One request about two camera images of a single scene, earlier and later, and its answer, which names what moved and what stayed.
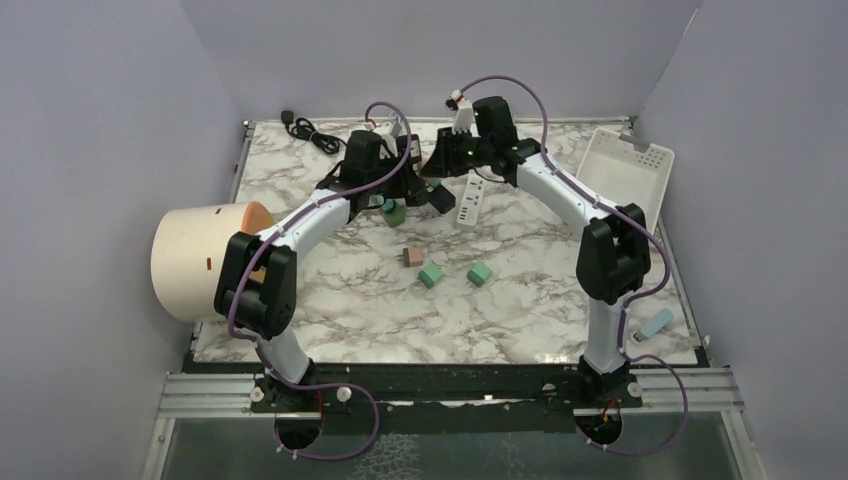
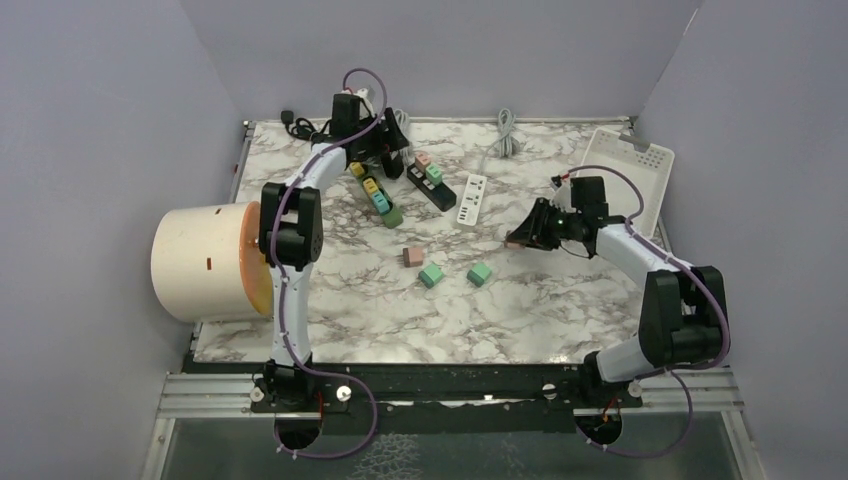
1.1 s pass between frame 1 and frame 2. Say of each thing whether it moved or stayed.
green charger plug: stayed
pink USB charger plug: stayed
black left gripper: moved
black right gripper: moved
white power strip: stayed
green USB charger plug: stayed
